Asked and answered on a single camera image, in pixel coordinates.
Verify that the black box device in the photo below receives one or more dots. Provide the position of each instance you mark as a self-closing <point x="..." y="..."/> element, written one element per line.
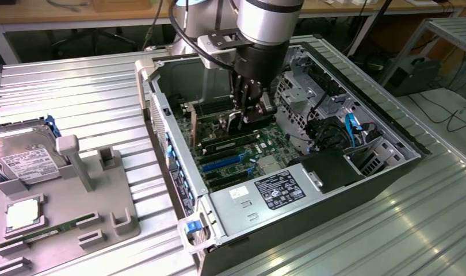
<point x="413" y="77"/>

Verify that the silver chipset heatsink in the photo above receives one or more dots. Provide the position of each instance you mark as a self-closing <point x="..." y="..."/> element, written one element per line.
<point x="270" y="164"/>

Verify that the blue expansion slot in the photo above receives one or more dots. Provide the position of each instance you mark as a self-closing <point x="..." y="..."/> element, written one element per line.
<point x="223" y="163"/>

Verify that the blue case latch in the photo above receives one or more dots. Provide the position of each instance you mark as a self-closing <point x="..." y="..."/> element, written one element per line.
<point x="192" y="225"/>

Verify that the blue board connector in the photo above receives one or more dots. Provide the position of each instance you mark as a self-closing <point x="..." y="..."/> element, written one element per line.
<point x="251" y="171"/>

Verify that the blue disk carrier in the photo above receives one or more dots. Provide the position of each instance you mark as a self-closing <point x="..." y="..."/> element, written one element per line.
<point x="52" y="128"/>

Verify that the wooden desk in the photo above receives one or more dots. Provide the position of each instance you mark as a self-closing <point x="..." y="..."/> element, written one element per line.
<point x="26" y="15"/>

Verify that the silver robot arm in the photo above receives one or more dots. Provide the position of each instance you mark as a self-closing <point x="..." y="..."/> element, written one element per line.
<point x="271" y="20"/>

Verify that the silver CPU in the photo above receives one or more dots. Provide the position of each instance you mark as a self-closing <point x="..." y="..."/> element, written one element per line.
<point x="23" y="214"/>

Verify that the black RAM slot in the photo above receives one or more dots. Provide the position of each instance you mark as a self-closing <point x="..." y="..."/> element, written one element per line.
<point x="212" y="106"/>
<point x="211" y="103"/>
<point x="210" y="100"/>
<point x="216" y="145"/>

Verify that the black office chair base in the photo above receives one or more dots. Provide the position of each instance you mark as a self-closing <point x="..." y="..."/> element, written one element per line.
<point x="98" y="37"/>

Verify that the black open PC case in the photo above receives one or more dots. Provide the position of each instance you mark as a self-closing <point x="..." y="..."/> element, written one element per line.
<point x="333" y="207"/>

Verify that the silver drive cage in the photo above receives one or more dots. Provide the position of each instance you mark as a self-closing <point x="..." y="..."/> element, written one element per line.
<point x="298" y="95"/>

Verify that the black plastic cover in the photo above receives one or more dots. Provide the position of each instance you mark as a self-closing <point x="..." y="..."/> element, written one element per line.
<point x="325" y="169"/>

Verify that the silver power supply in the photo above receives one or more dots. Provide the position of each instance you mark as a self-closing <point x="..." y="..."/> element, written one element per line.
<point x="237" y="218"/>

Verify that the silver perforated disk bay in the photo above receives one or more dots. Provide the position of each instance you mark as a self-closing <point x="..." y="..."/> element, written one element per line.
<point x="374" y="164"/>

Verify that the metal slat table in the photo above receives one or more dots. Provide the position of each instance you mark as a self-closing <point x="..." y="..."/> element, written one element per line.
<point x="455" y="31"/>

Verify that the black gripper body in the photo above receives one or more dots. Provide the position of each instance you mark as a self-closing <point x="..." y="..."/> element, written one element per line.
<point x="261" y="63"/>

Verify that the RAM stick with white label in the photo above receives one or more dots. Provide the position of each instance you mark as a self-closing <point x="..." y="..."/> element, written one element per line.
<point x="233" y="145"/>

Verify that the silver hard disk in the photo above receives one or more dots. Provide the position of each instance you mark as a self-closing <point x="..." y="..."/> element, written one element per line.
<point x="22" y="155"/>

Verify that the green motherboard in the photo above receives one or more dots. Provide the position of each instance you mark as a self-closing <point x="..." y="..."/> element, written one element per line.
<point x="271" y="138"/>

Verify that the green RAM stick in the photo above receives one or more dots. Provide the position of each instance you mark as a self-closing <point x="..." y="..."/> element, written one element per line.
<point x="52" y="231"/>

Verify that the grey parts rack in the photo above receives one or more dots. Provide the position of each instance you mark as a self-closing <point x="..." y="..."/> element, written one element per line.
<point x="63" y="201"/>

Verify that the black expansion slot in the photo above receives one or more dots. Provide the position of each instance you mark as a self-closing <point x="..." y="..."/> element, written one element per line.
<point x="221" y="157"/>
<point x="229" y="176"/>

